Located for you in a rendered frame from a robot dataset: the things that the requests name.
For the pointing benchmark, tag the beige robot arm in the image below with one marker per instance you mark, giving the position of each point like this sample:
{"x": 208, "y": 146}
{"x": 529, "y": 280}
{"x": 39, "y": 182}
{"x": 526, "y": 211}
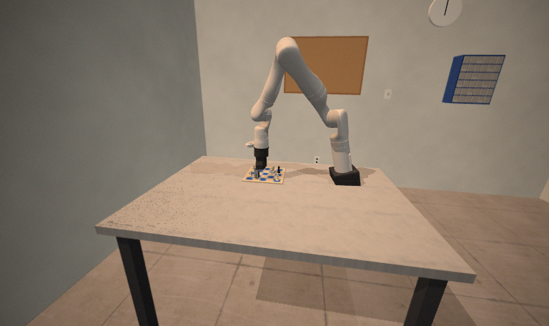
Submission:
{"x": 288, "y": 58}

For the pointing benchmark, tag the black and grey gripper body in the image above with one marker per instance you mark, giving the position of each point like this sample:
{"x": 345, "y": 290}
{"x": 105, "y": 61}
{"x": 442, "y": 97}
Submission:
{"x": 261, "y": 151}

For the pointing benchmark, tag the blue and tan chessboard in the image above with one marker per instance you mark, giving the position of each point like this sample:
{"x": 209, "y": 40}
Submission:
{"x": 265, "y": 176}

